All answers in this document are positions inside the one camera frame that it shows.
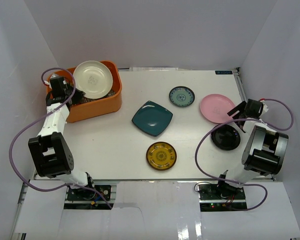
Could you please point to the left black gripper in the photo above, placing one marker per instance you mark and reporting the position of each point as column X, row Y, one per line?
column 71, row 95

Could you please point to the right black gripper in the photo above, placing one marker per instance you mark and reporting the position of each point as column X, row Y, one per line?
column 241, row 108

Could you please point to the black floral square plate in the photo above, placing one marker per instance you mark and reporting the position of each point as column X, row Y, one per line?
column 88, row 100

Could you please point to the cream round plate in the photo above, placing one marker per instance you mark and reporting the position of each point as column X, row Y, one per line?
column 93, row 78

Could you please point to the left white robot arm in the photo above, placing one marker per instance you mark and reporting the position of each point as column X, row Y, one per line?
column 51, row 155

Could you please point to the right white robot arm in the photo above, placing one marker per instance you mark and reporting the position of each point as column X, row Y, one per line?
column 265, row 149

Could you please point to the orange plastic bin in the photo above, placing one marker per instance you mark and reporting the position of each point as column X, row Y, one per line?
column 97, row 107

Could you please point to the black round plate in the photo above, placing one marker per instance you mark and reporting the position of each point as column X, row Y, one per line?
column 226, row 138

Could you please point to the pink round plate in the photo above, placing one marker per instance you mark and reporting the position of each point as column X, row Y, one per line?
column 215, row 108

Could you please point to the blue table label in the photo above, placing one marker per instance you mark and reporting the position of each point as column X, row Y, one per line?
column 223, row 72

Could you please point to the blue patterned small plate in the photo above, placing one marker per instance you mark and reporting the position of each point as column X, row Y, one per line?
column 181, row 96

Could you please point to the teal square plate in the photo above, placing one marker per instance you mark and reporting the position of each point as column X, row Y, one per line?
column 152, row 118

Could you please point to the yellow patterned round plate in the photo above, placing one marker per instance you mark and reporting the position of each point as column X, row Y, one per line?
column 161, row 156

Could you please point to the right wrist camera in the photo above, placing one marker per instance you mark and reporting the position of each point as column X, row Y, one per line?
column 265, row 108

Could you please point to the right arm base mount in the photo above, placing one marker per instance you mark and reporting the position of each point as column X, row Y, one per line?
column 220, row 197

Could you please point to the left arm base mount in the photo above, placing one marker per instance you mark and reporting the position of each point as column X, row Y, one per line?
column 80, row 199

